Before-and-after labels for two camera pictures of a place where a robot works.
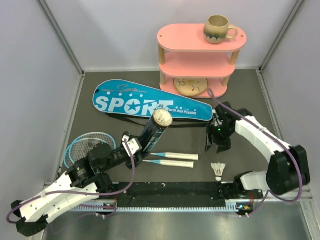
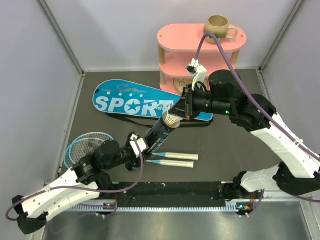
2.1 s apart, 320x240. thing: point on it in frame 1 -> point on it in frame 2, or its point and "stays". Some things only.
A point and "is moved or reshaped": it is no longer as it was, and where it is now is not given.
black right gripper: [211, 130] -> [183, 108]
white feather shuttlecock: [218, 168] -> [171, 121]
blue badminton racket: [77, 151] stays
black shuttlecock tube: [151, 136] is moved or reshaped
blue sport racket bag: [133, 97] stays
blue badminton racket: [80, 147] stays
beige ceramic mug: [216, 29] stays
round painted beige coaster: [191, 87] stays
